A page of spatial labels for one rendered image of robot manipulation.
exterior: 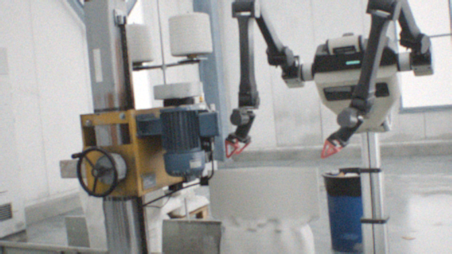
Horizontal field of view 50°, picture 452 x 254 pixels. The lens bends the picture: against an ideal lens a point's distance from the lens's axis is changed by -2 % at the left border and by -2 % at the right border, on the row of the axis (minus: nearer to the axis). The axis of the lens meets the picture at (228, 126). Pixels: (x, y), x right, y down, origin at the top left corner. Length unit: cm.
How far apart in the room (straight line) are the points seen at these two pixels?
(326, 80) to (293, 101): 806
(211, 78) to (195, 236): 834
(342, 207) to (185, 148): 259
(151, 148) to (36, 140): 516
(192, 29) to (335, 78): 76
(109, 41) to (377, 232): 157
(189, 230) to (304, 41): 802
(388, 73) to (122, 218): 128
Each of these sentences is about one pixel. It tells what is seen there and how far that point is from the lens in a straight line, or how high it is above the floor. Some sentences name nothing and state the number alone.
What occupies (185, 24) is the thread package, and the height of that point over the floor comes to 164.
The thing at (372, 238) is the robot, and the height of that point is 59.
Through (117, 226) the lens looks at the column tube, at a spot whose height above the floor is 91.
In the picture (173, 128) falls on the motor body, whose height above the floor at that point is 126.
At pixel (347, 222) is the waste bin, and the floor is 26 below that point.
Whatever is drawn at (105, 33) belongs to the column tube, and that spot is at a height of 162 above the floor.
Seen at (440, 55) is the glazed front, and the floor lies 184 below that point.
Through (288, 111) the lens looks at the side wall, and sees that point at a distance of 1042.
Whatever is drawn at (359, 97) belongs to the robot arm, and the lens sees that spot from 191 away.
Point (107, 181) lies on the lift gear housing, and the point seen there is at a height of 109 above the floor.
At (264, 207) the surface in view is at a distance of 202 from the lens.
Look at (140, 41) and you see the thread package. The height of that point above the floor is 161.
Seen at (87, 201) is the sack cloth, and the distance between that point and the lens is 255.
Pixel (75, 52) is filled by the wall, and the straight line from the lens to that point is 770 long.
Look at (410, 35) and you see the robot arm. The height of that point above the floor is 153.
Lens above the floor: 134
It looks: 3 degrees down
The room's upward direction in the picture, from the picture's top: 5 degrees counter-clockwise
